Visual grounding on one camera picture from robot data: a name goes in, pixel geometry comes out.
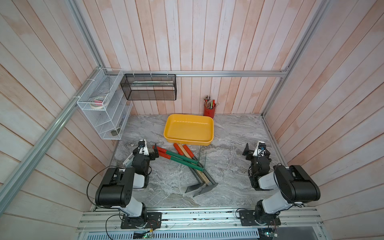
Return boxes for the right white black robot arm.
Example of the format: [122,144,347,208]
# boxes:
[243,141,321,224]

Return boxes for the pens in red cup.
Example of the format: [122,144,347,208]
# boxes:
[204,96,220,110]

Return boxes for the white wire wall shelf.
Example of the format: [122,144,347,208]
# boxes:
[77,68,133,140]

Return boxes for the yellow plastic storage box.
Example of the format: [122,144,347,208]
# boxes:
[164,114,214,146]

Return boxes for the red pen holder cup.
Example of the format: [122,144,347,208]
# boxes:
[204,106,216,119]

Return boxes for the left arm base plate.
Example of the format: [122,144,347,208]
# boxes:
[121,212,162,230]

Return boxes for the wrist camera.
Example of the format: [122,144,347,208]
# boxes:
[253,141,267,157]
[137,139,149,156]

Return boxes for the grey hoe red grip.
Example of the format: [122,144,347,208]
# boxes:
[183,145,218,197]
[174,143,209,197]

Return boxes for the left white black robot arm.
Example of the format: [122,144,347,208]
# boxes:
[95,146,159,221]

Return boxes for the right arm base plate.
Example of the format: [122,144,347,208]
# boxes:
[237,209,281,227]

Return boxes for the tape roll on shelf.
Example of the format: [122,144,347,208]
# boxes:
[90,96,108,110]

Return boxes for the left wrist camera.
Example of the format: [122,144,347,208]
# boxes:
[137,139,149,156]

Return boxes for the green hoe red grip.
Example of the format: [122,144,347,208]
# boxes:
[159,152,204,172]
[153,147,199,166]

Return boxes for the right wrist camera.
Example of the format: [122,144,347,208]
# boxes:
[253,141,267,157]

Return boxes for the black mesh wall basket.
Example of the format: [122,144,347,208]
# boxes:
[120,73,178,101]

